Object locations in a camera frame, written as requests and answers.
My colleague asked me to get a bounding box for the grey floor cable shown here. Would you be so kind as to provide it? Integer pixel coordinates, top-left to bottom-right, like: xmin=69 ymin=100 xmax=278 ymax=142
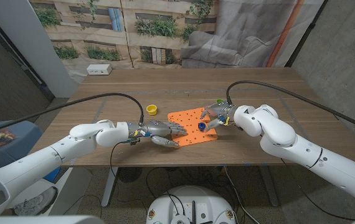
xmin=223 ymin=166 xmax=253 ymax=224

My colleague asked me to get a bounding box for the blue upholstered stool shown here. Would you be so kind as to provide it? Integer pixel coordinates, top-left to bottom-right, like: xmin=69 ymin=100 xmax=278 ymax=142
xmin=0 ymin=120 xmax=44 ymax=167

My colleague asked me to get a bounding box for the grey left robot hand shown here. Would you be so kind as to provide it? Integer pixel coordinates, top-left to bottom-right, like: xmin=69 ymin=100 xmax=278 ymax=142
xmin=128 ymin=120 xmax=187 ymax=148

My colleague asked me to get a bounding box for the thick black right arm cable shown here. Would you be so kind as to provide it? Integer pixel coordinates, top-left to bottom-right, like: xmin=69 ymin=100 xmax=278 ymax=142
xmin=225 ymin=80 xmax=355 ymax=135

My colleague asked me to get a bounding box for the black round floor fan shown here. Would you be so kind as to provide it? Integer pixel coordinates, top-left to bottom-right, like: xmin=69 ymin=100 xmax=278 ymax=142
xmin=117 ymin=167 xmax=143 ymax=184

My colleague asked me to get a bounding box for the thin black wrist wire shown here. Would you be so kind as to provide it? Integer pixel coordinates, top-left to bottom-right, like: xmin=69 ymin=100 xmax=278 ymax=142
xmin=109 ymin=141 xmax=130 ymax=181
xmin=281 ymin=157 xmax=355 ymax=222

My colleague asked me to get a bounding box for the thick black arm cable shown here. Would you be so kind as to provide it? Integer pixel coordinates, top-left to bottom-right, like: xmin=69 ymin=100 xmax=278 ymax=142
xmin=0 ymin=92 xmax=144 ymax=138
xmin=225 ymin=80 xmax=355 ymax=135

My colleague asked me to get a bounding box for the thin black left wrist wire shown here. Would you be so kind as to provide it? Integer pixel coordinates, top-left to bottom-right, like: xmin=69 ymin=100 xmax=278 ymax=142
xmin=109 ymin=141 xmax=130 ymax=181

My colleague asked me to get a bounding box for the grey sneaker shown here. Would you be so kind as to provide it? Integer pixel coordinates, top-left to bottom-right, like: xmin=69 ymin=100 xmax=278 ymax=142
xmin=12 ymin=186 xmax=59 ymax=217

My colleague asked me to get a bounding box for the white robot torso edge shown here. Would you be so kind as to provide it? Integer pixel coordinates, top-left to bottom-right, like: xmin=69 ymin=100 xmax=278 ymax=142
xmin=0 ymin=215 xmax=105 ymax=224

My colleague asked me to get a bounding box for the thin black right wrist wire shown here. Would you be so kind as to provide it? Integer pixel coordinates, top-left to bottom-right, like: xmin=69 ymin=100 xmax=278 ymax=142
xmin=281 ymin=157 xmax=355 ymax=222

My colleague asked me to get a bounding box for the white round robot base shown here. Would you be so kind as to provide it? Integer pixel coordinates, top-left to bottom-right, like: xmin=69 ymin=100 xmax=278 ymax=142
xmin=145 ymin=185 xmax=237 ymax=224

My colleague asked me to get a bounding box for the orange peg board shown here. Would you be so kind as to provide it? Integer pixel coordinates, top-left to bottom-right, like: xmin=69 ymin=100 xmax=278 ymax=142
xmin=167 ymin=107 xmax=219 ymax=147

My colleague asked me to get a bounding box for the clear bag of colourful pegs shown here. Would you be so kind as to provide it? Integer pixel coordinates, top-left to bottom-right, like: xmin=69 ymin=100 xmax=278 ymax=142
xmin=0 ymin=129 xmax=18 ymax=149

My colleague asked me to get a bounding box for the white metal table leg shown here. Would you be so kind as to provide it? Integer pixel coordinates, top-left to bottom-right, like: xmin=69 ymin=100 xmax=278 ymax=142
xmin=101 ymin=167 xmax=119 ymax=208
xmin=260 ymin=166 xmax=280 ymax=208

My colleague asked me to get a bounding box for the white power strip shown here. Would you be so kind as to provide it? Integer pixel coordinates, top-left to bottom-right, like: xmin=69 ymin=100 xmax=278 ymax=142
xmin=86 ymin=63 xmax=113 ymax=76

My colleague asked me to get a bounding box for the printed fabric backdrop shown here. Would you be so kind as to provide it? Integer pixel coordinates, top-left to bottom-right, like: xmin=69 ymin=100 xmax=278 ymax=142
xmin=29 ymin=0 xmax=325 ymax=77

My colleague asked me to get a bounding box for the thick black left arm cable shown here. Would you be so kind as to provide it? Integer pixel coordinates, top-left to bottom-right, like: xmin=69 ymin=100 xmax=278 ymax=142
xmin=0 ymin=92 xmax=144 ymax=138

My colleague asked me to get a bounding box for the grey partition panel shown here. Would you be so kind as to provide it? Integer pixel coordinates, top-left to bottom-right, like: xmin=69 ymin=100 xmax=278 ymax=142
xmin=0 ymin=0 xmax=78 ymax=98

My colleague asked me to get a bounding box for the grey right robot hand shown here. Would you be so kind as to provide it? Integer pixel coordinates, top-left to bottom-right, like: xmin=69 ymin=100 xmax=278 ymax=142
xmin=199 ymin=101 xmax=237 ymax=133

